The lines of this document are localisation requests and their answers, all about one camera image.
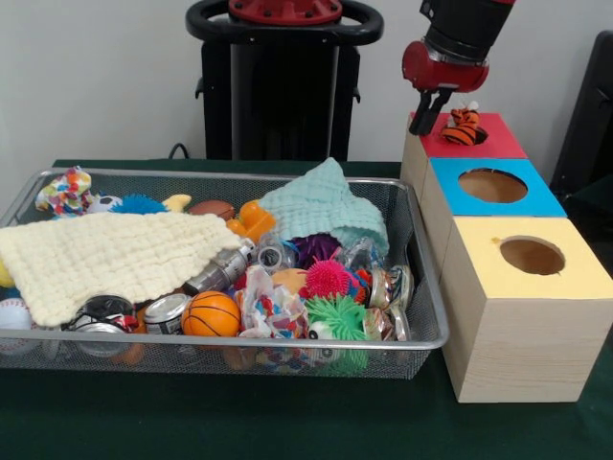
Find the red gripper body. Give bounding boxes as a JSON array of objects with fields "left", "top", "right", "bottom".
[{"left": 401, "top": 40, "right": 490, "bottom": 95}]

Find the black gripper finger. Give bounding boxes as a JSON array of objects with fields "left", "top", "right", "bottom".
[
  {"left": 408, "top": 89, "right": 435, "bottom": 136},
  {"left": 420, "top": 89, "right": 452, "bottom": 135}
]

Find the orange tiger plush toy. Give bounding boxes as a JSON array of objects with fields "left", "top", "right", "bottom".
[{"left": 440, "top": 101, "right": 484, "bottom": 146}]

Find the wooden box with three holes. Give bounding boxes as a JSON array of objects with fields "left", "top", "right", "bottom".
[{"left": 400, "top": 112, "right": 613, "bottom": 403}]

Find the light blue waffle cloth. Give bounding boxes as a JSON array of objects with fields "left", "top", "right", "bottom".
[{"left": 258, "top": 156, "right": 390, "bottom": 250}]

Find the black upright panel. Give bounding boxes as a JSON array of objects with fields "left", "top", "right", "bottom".
[{"left": 549, "top": 31, "right": 613, "bottom": 193}]

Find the dark green side table cloth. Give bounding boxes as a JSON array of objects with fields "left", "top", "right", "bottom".
[{"left": 572, "top": 184, "right": 613, "bottom": 226}]

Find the pink spiky rubber ball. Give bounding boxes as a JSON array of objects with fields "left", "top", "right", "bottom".
[{"left": 300, "top": 258, "right": 355, "bottom": 301}]

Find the green spiky rubber ball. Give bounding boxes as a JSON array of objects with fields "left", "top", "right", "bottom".
[{"left": 305, "top": 292, "right": 369, "bottom": 341}]

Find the orange toy basketball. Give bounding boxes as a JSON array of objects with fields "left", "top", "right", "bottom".
[{"left": 181, "top": 290, "right": 242, "bottom": 337}]

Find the blue spiky rubber ball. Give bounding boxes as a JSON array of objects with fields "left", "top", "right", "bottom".
[{"left": 117, "top": 194, "right": 170, "bottom": 215}]

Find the small toy soccer ball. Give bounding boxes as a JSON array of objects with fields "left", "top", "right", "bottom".
[{"left": 88, "top": 194, "right": 126, "bottom": 215}]

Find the cream knitted cloth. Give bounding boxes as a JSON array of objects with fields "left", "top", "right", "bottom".
[{"left": 0, "top": 210, "right": 243, "bottom": 327}]

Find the white cloth with coloured spots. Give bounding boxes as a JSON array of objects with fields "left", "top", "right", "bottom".
[{"left": 35, "top": 166, "right": 97, "bottom": 218}]

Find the white toy baseball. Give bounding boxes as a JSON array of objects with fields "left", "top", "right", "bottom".
[{"left": 0, "top": 297, "right": 37, "bottom": 331}]

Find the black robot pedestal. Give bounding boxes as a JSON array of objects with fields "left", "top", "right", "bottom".
[{"left": 185, "top": 0, "right": 385, "bottom": 162}]

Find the wire mesh bin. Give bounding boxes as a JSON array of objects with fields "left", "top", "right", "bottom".
[{"left": 0, "top": 167, "right": 451, "bottom": 380}]

